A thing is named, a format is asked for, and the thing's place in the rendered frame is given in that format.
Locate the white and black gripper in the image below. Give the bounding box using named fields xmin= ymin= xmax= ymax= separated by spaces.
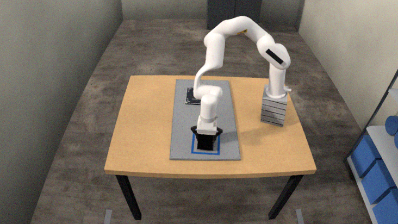
xmin=190 ymin=116 xmax=223 ymax=142

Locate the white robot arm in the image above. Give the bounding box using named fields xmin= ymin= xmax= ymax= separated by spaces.
xmin=194 ymin=16 xmax=291 ymax=134

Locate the black rectangular block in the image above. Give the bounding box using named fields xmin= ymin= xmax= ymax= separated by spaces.
xmin=197 ymin=134 xmax=214 ymax=151

